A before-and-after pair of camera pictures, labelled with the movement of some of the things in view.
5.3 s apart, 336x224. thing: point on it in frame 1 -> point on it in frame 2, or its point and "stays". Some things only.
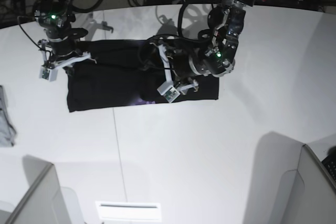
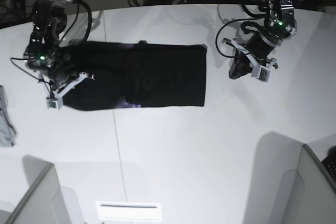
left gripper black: x=63 y=41 -> x=64 y=67
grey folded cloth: x=7 y=132 stays
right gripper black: x=181 y=63 -> x=260 y=46
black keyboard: x=329 y=163 stays
